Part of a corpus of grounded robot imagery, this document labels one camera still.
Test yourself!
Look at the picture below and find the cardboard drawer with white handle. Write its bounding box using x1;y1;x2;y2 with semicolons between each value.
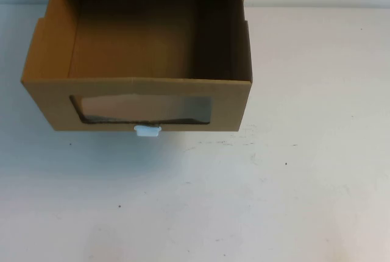
20;0;254;132

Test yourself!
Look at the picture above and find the white plastic pull handle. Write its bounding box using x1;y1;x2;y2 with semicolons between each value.
135;124;161;138

